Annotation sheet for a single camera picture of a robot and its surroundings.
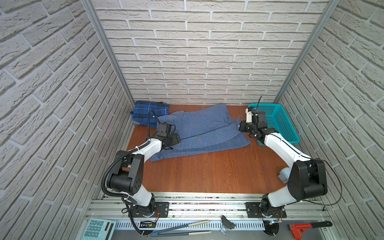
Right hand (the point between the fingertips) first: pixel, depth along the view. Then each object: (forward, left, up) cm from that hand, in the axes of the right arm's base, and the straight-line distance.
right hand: (242, 121), depth 90 cm
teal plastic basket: (+11, -34, -14) cm, 39 cm away
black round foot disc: (-53, -3, -17) cm, 56 cm away
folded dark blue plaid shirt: (+17, +66, -5) cm, 68 cm away
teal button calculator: (-46, +77, -14) cm, 91 cm away
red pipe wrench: (-54, -14, -15) cm, 58 cm away
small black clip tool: (-49, +18, -15) cm, 54 cm away
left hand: (-1, +42, -10) cm, 43 cm away
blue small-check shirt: (+3, +25, -9) cm, 27 cm away
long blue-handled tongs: (-50, +51, -15) cm, 73 cm away
